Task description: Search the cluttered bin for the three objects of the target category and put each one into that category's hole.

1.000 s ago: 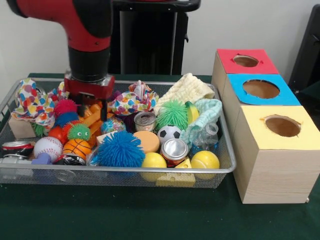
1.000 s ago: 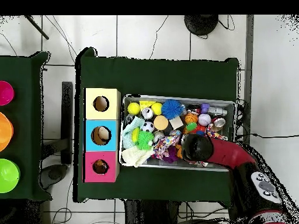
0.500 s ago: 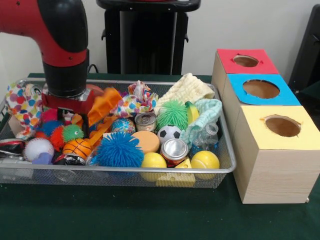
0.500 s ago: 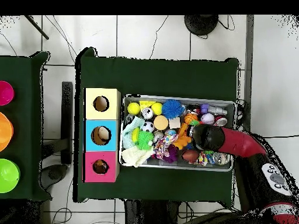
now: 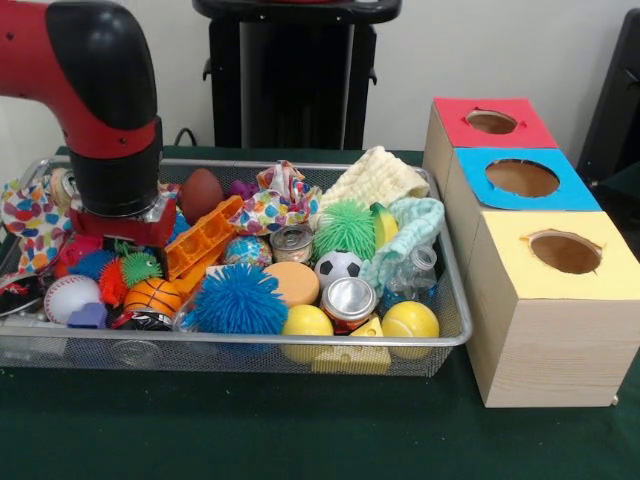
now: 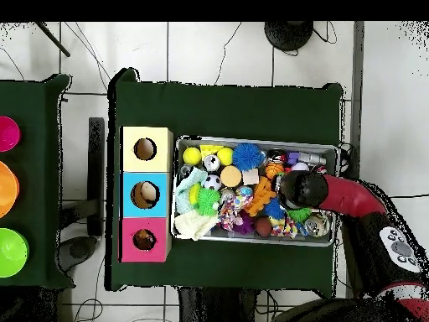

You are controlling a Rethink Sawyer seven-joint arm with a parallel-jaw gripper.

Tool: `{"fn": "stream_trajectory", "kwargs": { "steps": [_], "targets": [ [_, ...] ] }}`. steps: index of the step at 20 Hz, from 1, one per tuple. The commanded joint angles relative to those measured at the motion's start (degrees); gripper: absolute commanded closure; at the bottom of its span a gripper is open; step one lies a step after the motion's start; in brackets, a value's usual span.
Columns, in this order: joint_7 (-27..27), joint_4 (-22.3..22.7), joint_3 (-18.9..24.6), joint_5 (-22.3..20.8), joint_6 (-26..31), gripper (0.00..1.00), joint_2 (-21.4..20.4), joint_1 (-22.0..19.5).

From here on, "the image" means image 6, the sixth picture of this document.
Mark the green spiky ball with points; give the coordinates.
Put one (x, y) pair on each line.
(209, 201)
(300, 214)

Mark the yellow crescent foam toy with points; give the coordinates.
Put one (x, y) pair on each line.
(194, 194)

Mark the mint knitted cloth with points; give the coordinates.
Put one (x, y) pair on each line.
(184, 184)

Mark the cream knitted cloth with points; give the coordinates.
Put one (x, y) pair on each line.
(194, 226)

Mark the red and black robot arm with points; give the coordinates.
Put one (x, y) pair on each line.
(352, 196)

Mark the wooden box with three holes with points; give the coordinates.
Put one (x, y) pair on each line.
(161, 181)

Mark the silver mesh bin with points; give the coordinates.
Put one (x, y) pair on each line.
(234, 239)

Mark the small soccer ball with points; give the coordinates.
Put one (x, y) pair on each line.
(212, 182)

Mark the blue spiky ball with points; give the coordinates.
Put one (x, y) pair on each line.
(247, 156)

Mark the orange plastic block toy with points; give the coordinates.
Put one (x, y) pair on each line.
(260, 196)

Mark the small orange basketball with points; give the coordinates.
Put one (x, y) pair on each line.
(274, 170)

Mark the dark green table cloth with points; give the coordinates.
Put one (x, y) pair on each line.
(37, 167)
(218, 110)

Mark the small brown football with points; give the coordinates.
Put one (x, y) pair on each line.
(263, 227)

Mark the black upright panel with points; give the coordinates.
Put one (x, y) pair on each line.
(96, 167)

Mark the grey black stand foot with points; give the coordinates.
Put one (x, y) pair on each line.
(78, 250)

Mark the black round stand base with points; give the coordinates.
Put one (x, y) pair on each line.
(288, 35)

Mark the orange bowl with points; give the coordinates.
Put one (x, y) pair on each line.
(8, 189)

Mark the pink bowl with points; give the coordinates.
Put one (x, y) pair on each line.
(8, 134)

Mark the thin black rod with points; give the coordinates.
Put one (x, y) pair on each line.
(53, 40)

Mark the green bowl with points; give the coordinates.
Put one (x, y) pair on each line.
(11, 253)

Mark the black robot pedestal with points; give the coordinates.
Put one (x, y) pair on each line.
(218, 305)

